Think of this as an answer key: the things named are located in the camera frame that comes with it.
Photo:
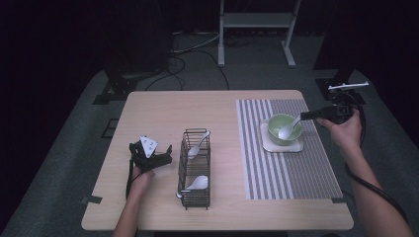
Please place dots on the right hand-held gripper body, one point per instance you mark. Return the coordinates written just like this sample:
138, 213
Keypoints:
339, 110

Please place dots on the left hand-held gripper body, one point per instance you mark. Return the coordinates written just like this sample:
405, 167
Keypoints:
150, 157

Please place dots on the white ceramic spoon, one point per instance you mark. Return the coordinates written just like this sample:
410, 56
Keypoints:
286, 132
197, 146
200, 182

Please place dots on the green bowl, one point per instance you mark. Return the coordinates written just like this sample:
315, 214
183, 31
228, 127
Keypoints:
275, 126

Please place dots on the person's right hand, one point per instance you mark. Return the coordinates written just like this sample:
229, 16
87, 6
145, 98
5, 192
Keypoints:
346, 135

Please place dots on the person's left hand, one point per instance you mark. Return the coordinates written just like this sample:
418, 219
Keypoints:
141, 182

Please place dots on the black stand base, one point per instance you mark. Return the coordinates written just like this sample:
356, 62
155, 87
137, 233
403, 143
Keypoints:
324, 90
113, 89

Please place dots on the white square coaster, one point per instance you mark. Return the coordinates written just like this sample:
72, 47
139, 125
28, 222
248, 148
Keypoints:
273, 147

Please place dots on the grey striped placemat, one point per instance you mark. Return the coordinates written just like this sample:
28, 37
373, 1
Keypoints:
280, 174

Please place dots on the dark tape piece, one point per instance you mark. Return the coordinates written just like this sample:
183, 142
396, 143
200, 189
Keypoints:
339, 199
91, 199

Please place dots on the white metal stand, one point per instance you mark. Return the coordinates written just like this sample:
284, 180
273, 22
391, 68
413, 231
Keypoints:
255, 19

